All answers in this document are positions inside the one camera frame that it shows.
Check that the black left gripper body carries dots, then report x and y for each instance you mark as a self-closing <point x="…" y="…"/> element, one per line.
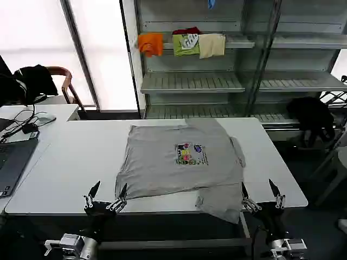
<point x="99" y="214"/>

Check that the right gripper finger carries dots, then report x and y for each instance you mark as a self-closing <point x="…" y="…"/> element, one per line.
<point x="248" y="199"/>
<point x="276" y="193"/>

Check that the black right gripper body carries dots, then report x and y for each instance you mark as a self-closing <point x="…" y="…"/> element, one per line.
<point x="271" y="216"/>

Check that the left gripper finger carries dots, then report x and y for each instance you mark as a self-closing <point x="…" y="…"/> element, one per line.
<point x="120" y="196"/>
<point x="93" y="191"/>

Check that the grey printed t-shirt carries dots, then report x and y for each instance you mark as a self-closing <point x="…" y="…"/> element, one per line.
<point x="162" y="162"/>

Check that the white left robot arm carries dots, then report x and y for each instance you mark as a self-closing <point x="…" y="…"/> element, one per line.
<point x="78" y="247"/>

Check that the dark grey laptop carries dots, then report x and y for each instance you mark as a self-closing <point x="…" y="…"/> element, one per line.
<point x="13" y="162"/>

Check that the grey computer mouse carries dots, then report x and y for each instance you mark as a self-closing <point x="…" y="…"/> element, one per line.
<point x="47" y="117"/>

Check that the black power adapter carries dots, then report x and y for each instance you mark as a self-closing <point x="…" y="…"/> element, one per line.
<point x="29" y="127"/>

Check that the black lattice rack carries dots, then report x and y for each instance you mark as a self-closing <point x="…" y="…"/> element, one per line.
<point x="334" y="98"/>

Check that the brown wooden chair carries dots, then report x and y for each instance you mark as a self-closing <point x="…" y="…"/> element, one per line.
<point x="66" y="81"/>

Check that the black jacket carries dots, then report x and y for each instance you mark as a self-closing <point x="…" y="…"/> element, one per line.
<point x="35" y="81"/>

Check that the grey metal shelf with clothes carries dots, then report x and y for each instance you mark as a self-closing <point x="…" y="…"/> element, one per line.
<point x="195" y="81"/>

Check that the dark monitor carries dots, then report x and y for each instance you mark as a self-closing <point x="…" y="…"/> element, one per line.
<point x="5" y="81"/>

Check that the dark metal table frame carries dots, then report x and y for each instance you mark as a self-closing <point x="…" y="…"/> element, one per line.
<point x="176" y="243"/>

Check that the grey window frame post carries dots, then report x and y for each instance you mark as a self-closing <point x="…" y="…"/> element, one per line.
<point x="81" y="54"/>

